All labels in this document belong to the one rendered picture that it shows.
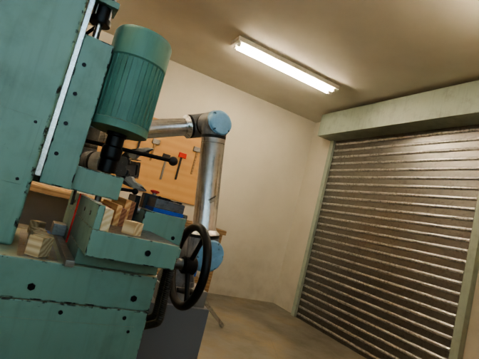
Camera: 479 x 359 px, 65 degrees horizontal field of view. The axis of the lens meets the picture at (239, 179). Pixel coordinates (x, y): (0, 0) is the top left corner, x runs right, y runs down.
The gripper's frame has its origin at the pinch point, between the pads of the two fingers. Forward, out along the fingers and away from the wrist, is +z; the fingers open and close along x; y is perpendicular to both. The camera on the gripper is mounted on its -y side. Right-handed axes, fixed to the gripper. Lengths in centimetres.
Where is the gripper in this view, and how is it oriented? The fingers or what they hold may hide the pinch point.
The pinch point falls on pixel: (148, 169)
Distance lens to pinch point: 133.8
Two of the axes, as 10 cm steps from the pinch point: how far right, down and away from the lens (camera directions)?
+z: 9.3, 1.2, -3.4
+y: 3.3, 1.0, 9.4
